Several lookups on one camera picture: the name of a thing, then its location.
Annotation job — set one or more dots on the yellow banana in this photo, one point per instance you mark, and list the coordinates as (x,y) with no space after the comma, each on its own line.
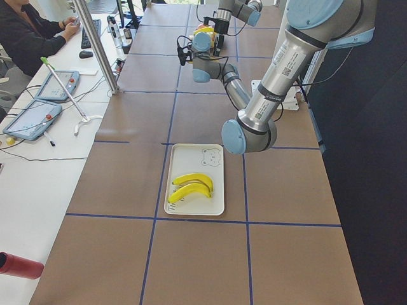
(207,30)
(194,177)
(188,189)

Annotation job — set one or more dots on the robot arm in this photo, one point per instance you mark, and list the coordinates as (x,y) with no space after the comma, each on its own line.
(311,26)
(248,12)

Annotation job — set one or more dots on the brown wicker basket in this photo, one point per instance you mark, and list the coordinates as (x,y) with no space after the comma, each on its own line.
(215,42)

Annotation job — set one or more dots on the pale green bear tray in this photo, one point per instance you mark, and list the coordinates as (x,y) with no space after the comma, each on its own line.
(196,158)

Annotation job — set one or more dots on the black marker pen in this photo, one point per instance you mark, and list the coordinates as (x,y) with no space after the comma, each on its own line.
(47,135)

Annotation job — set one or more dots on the black computer mouse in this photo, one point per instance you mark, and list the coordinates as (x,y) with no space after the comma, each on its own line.
(85,54)

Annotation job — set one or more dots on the blue teach pendant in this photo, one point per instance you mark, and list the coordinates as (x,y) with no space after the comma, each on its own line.
(52,90)
(34,120)

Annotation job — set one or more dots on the white metal rod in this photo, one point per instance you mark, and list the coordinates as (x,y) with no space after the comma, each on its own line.
(85,119)

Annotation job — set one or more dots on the seated person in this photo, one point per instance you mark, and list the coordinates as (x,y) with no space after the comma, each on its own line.
(27,37)

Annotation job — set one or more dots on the red bottle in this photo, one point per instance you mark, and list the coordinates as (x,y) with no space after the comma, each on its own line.
(20,267)

